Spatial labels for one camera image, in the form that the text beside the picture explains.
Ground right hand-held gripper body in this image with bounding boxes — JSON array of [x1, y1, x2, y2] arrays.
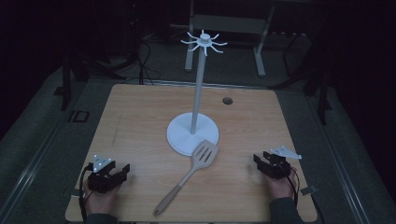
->
[[261, 145, 303, 180]]

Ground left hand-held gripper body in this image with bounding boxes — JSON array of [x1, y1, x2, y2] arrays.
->
[[87, 154, 125, 194]]

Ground person's left hand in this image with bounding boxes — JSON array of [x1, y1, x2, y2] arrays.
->
[[82, 183, 123, 217]]

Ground person's right hand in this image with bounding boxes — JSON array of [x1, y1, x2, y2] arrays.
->
[[265, 166, 297, 201]]

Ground grey tape strip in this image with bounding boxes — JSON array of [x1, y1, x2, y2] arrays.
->
[[300, 185, 318, 197]]

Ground black floor socket box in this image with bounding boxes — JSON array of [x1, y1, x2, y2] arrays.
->
[[67, 109, 91, 123]]

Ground beige slotted spatula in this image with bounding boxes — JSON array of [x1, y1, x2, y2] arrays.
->
[[152, 139, 219, 217]]

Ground white hook rack stand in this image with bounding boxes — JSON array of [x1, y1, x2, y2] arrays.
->
[[165, 29, 229, 158]]

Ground dark metal stand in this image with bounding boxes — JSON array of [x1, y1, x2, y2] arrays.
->
[[53, 52, 75, 112], [303, 55, 333, 126]]

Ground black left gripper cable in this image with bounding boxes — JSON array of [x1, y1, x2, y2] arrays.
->
[[78, 163, 95, 224]]

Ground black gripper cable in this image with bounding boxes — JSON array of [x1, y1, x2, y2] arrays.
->
[[285, 166, 302, 209], [78, 163, 95, 224]]

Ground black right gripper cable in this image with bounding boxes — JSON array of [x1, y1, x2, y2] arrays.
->
[[285, 166, 302, 209]]

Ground black floor cables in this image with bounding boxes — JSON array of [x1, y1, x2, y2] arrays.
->
[[135, 39, 163, 86]]

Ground grey metal desk frame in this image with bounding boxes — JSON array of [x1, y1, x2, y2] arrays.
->
[[184, 0, 277, 78]]

